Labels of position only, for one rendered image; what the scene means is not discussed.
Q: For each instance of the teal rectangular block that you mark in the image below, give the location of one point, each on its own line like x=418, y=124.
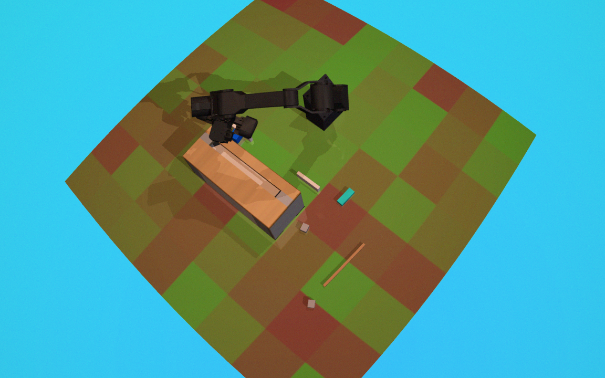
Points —
x=343, y=199

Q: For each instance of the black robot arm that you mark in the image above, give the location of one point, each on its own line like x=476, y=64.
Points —
x=226, y=103

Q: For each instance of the orange-brown flat bar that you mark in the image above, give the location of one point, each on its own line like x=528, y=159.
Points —
x=346, y=262

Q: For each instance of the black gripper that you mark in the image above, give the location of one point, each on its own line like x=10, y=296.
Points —
x=245, y=126

